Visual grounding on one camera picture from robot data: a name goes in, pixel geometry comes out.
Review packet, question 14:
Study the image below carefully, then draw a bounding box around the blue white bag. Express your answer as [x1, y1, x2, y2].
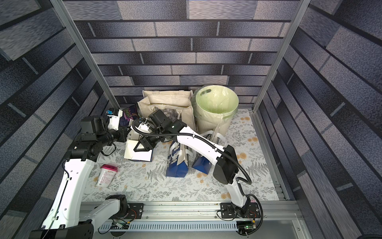
[166, 141, 193, 178]
[192, 130, 228, 174]
[124, 129, 153, 162]

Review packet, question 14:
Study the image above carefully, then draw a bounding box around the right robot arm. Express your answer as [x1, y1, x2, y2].
[131, 110, 252, 208]

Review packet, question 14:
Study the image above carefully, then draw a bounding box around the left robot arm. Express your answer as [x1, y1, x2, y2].
[29, 115, 129, 239]

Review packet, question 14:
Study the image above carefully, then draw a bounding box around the purple snack packet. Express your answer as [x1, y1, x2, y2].
[119, 105, 140, 126]

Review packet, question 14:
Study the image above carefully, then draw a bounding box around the beige canvas tote bag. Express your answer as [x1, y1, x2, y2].
[138, 90, 196, 130]

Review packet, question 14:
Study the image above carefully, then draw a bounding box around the pink lidded cup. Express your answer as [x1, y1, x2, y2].
[96, 164, 118, 187]

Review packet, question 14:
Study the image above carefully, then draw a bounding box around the green lined trash bin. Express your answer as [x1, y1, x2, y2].
[191, 85, 239, 135]

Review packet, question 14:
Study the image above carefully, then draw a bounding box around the floral table mat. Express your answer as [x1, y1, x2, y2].
[82, 109, 279, 202]

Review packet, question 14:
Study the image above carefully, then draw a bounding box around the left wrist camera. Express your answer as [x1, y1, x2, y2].
[106, 108, 123, 130]

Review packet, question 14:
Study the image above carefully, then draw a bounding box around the black corrugated cable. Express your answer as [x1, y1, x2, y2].
[131, 119, 264, 235]

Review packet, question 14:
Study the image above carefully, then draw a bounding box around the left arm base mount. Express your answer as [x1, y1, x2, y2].
[110, 203, 144, 221]

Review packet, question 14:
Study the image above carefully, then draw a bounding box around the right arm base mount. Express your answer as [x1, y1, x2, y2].
[220, 203, 261, 219]

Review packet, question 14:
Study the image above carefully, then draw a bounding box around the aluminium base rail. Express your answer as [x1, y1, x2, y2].
[95, 201, 305, 236]

